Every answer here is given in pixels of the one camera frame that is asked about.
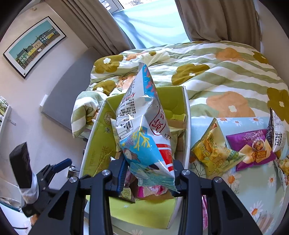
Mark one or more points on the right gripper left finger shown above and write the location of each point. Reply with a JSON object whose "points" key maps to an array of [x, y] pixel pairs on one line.
{"points": [[62, 211]]}

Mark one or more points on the purple snack bag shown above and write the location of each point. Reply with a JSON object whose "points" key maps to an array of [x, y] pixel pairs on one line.
{"points": [[255, 147]]}

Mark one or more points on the pink snack bag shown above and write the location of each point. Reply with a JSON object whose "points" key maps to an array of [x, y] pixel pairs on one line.
{"points": [[155, 190]]}

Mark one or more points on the green cardboard box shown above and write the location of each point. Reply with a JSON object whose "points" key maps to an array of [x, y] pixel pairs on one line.
{"points": [[103, 144]]}

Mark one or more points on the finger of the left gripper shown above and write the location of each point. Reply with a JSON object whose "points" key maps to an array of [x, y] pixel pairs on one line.
{"points": [[61, 165]]}

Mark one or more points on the beige curtain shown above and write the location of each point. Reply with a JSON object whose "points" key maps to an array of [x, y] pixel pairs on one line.
{"points": [[94, 25], [220, 20]]}

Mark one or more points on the framed houses picture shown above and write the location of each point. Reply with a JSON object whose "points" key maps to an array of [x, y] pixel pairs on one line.
{"points": [[25, 52]]}

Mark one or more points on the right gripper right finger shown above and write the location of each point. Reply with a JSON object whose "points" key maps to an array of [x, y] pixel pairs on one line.
{"points": [[226, 213]]}

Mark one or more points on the large blue red snack bag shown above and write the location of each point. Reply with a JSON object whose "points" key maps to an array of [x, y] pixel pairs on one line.
{"points": [[143, 133]]}

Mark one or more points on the left beige curtain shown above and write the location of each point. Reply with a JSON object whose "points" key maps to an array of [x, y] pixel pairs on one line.
{"points": [[94, 25]]}

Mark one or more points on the white Tatre snack bag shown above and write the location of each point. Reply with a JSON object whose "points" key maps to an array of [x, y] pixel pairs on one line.
{"points": [[277, 136]]}

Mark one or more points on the floral striped duvet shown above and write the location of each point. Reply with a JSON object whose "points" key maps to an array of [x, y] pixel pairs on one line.
{"points": [[223, 80]]}

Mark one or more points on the yellow green snack bag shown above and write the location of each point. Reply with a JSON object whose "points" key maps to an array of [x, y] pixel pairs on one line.
{"points": [[211, 150]]}

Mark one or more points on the right beige curtain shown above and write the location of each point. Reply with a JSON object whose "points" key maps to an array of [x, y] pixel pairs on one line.
{"points": [[220, 20]]}

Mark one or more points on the grey headboard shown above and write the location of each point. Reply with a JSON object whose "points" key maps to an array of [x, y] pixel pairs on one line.
{"points": [[60, 102]]}

